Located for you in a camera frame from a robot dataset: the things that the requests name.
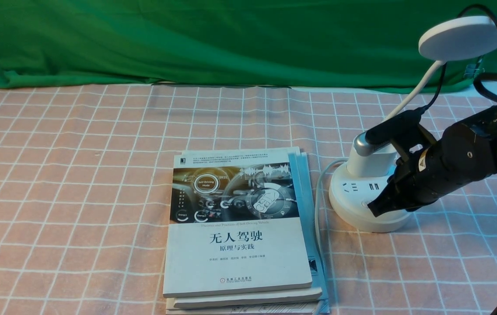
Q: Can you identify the pink checkered tablecloth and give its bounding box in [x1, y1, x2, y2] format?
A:
[0, 85, 497, 315]

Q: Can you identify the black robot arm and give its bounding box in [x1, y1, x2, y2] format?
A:
[366, 105, 497, 217]

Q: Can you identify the bottom blue book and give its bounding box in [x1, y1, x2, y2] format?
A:
[166, 152, 331, 315]

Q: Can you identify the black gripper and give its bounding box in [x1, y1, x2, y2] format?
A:
[367, 131, 472, 217]

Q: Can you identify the white desk lamp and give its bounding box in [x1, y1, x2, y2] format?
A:
[329, 13, 497, 233]

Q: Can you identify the metal binder clip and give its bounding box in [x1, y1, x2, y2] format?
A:
[463, 63, 485, 79]

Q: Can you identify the white self-driving textbook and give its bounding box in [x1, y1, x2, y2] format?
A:
[163, 147, 313, 298]

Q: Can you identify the green backdrop cloth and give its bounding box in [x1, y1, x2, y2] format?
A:
[0, 0, 474, 93]

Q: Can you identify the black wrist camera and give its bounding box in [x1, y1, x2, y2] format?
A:
[353, 107, 437, 165]

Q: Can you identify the white lamp power cable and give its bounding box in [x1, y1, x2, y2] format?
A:
[315, 159, 349, 259]

